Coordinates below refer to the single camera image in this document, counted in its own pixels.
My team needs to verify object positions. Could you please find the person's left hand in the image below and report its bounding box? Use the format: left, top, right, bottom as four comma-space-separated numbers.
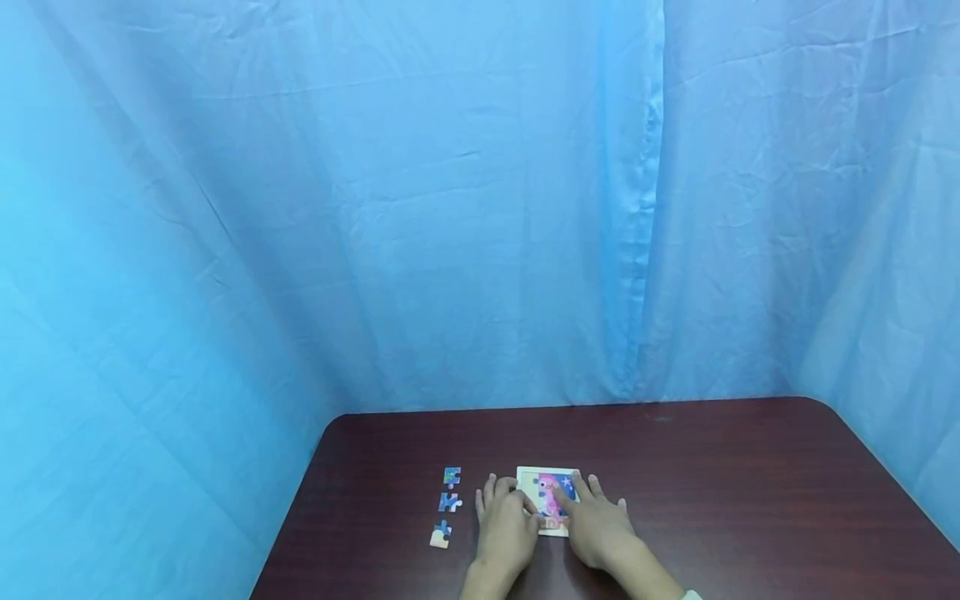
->
474, 473, 543, 574

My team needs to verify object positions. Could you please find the person's right hand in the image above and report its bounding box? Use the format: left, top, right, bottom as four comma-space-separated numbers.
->
553, 471, 640, 573

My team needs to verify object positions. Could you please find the white framed picture puzzle board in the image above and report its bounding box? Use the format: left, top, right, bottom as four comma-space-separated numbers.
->
516, 466, 582, 538

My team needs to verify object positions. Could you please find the person's left forearm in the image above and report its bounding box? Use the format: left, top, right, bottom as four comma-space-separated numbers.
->
457, 560, 528, 600

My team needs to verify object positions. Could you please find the person's right forearm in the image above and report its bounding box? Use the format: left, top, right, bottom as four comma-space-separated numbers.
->
598, 537, 704, 600

